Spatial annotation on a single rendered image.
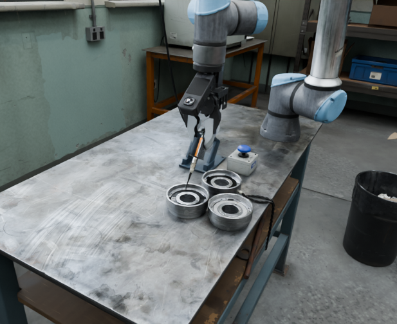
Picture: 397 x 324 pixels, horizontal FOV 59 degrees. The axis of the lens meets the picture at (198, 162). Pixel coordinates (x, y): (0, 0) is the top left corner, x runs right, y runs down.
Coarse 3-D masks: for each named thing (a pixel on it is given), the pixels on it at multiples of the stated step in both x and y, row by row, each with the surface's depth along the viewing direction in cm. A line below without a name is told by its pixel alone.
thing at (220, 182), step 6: (204, 174) 94; (210, 174) 97; (216, 174) 97; (222, 174) 97; (228, 174) 97; (234, 174) 96; (204, 180) 92; (216, 180) 95; (222, 180) 96; (228, 180) 95; (240, 180) 93; (204, 186) 91; (210, 186) 89; (216, 186) 91; (222, 186) 91; (228, 186) 92; (234, 186) 90; (240, 186) 91; (210, 192) 90; (216, 192) 89; (222, 192) 89; (228, 192) 89; (234, 192) 90
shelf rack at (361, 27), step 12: (312, 12) 401; (312, 24) 374; (348, 24) 371; (360, 24) 380; (300, 36) 384; (360, 36) 358; (372, 36) 353; (384, 36) 348; (396, 36) 343; (300, 48) 389; (300, 72) 408; (348, 72) 423; (348, 84) 380; (360, 84) 374; (372, 84) 372; (384, 96) 368; (396, 96) 363
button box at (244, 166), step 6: (228, 156) 104; (234, 156) 104; (240, 156) 104; (246, 156) 104; (252, 156) 105; (228, 162) 105; (234, 162) 104; (240, 162) 103; (246, 162) 102; (252, 162) 103; (228, 168) 105; (234, 168) 104; (240, 168) 104; (246, 168) 102; (252, 168) 105; (246, 174) 103
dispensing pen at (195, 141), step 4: (204, 128) 90; (204, 132) 90; (196, 140) 88; (192, 144) 88; (196, 144) 88; (192, 148) 88; (196, 148) 88; (192, 152) 88; (192, 156) 90; (192, 160) 89; (196, 160) 89; (192, 164) 89; (192, 168) 89; (192, 172) 89; (188, 180) 89
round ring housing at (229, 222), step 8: (216, 200) 86; (224, 200) 86; (232, 200) 87; (240, 200) 86; (248, 200) 84; (208, 208) 81; (224, 208) 84; (232, 208) 85; (240, 208) 83; (248, 208) 84; (208, 216) 81; (216, 216) 79; (224, 216) 78; (232, 216) 80; (248, 216) 79; (216, 224) 80; (224, 224) 78; (232, 224) 78; (240, 224) 78
